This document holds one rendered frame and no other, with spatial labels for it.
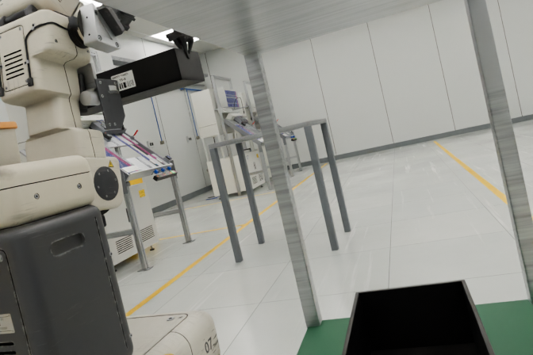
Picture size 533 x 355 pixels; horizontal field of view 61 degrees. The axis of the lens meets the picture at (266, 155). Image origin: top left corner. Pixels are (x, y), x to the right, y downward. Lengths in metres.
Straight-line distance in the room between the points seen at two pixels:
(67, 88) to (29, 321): 0.70
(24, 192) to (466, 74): 9.10
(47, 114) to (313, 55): 8.58
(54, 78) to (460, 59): 8.77
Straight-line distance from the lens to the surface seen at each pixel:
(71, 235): 1.10
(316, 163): 2.71
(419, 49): 9.63
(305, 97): 9.74
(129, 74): 1.71
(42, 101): 1.47
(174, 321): 1.45
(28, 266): 1.02
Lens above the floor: 0.74
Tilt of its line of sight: 2 degrees down
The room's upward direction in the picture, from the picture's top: 13 degrees counter-clockwise
